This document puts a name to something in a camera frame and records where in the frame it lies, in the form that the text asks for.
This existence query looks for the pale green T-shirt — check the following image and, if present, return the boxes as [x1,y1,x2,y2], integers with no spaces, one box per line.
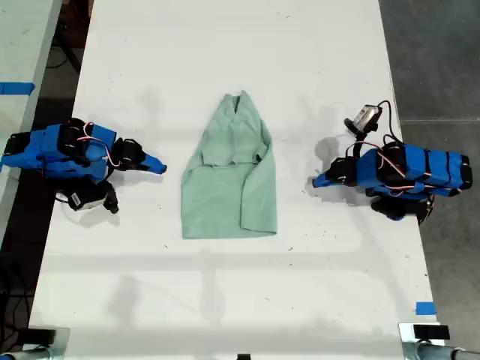
[180,89,279,240]

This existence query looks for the long blue tape strip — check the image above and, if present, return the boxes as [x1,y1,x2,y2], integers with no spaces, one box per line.
[0,81,37,96]

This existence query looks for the white side table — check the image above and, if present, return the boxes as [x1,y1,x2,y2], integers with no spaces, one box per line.
[0,0,63,236]

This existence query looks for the small blue tape piece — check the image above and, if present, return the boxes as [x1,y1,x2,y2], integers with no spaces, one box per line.
[415,301,438,317]

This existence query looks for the small black box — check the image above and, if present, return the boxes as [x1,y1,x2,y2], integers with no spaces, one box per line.
[27,328,57,344]
[412,325,451,341]

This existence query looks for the grey metal pipe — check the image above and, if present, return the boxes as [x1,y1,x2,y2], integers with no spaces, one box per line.
[0,344,71,360]
[403,340,480,360]

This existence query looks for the short black camera stalk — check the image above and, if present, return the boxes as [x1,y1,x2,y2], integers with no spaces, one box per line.
[343,117,371,158]
[100,181,121,215]

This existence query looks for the black camera box white label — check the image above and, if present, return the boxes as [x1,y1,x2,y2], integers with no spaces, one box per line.
[68,184,108,213]
[354,106,384,132]

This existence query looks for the black floor cable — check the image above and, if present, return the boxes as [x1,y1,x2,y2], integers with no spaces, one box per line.
[47,20,83,76]

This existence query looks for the white bracket plate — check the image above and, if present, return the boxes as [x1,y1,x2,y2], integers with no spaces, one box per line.
[397,322,452,344]

